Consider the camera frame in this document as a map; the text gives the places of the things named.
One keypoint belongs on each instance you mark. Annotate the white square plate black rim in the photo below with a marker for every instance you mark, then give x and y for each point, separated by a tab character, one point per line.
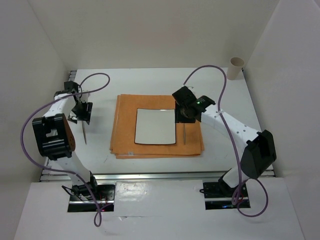
155	127

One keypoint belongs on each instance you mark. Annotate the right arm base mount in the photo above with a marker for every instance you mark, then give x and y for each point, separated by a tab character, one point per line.
215	200

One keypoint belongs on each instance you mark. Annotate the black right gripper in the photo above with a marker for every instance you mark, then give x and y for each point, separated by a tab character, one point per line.
178	118

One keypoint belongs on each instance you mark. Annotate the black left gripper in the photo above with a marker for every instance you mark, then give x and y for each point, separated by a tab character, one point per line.
82	116

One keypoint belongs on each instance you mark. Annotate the orange cloth placemat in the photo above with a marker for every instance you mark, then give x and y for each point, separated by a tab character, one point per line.
122	143

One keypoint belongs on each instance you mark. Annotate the aluminium front table rail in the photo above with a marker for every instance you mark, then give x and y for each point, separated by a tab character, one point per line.
48	177

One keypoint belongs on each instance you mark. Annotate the silver fork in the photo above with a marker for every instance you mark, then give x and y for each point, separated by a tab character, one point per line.
84	132

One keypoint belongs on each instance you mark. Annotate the beige paper cup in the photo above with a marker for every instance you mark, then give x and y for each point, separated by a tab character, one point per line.
234	67

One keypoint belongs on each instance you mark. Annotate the silver table knife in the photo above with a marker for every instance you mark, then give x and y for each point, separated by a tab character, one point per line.
184	133

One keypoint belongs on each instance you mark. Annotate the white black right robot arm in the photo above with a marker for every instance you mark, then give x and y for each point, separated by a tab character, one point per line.
256	150

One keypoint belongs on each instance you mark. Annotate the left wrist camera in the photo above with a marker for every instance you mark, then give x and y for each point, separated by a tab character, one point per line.
86	93

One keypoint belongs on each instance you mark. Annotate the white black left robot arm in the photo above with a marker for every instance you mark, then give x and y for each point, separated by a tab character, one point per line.
56	141

